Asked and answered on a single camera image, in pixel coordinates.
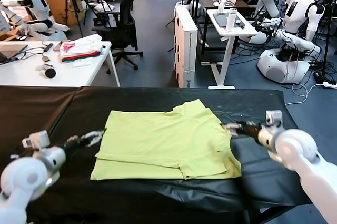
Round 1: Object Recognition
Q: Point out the tall white carton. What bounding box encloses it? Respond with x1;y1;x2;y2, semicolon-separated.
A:
173;4;199;89

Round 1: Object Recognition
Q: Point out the white water bottle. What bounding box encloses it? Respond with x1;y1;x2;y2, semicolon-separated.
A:
225;7;237;31

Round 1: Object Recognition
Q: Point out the dark grey tablet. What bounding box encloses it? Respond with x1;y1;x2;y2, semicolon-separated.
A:
212;12;246;29

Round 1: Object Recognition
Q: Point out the black office chair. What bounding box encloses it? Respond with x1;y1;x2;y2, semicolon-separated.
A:
91;0;144;74

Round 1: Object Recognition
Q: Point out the grey laptop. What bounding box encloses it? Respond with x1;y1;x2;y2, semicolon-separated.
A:
0;43;29;63

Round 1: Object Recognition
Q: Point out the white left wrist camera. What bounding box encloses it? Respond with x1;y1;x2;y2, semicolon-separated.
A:
22;130;51;151

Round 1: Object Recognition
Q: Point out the green folded garment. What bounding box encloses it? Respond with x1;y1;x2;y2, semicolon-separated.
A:
61;55;100;63

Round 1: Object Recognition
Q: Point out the white work table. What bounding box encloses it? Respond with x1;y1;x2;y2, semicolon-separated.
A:
0;39;121;87

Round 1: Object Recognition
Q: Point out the black cylinder speaker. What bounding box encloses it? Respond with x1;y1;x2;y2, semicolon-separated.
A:
45;66;57;79

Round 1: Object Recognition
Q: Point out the white floor cable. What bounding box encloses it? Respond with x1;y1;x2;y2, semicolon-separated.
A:
284;83;326;106

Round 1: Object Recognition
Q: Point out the small white device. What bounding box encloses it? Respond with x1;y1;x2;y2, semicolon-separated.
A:
35;62;54;72

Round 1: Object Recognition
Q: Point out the white standing desk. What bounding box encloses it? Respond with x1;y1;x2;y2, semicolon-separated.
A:
200;8;260;90

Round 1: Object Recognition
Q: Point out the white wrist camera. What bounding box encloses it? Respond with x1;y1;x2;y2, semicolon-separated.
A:
22;130;51;151
265;110;284;129

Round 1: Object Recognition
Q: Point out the yellow-green t-shirt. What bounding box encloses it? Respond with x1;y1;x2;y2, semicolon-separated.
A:
90;99;242;181

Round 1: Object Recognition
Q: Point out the red folded garment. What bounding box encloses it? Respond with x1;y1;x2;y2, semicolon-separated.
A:
62;51;102;60

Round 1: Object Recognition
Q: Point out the black stand pole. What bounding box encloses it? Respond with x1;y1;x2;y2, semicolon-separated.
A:
313;0;337;82

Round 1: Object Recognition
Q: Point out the black power brick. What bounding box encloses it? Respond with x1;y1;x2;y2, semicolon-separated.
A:
312;71;325;83

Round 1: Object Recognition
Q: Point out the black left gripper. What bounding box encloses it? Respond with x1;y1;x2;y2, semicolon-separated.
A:
61;128;106;158

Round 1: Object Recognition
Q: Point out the black plastic table cover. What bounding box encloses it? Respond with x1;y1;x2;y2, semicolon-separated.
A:
0;84;84;174
7;85;316;224

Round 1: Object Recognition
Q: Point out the white humanoid robot round base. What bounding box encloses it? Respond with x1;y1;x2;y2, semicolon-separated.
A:
246;0;328;85

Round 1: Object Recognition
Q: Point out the brown cardboard box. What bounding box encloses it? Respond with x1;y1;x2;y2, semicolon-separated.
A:
42;0;87;26

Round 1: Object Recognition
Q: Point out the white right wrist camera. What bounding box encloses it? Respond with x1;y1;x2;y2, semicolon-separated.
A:
265;110;284;129

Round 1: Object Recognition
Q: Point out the white tissue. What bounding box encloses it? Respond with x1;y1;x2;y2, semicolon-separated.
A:
71;60;91;68

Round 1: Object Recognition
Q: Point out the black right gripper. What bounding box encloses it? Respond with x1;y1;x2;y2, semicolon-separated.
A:
220;121;262;142

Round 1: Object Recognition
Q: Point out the white robot with black panel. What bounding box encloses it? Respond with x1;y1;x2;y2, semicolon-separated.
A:
0;0;71;42

